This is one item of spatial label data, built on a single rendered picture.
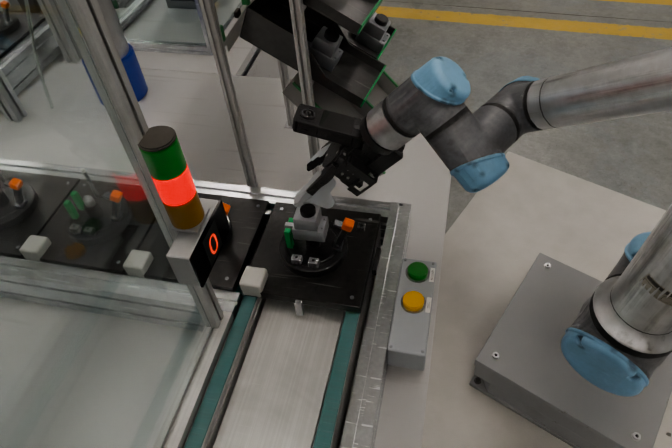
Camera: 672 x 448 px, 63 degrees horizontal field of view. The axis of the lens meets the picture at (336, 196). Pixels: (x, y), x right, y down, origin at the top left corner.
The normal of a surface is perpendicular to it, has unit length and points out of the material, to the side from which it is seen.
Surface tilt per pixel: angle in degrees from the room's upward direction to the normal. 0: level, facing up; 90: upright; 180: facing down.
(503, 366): 1
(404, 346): 0
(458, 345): 0
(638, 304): 89
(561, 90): 55
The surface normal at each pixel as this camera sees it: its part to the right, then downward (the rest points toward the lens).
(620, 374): -0.68, 0.63
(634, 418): -0.04, -0.69
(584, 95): -0.83, 0.14
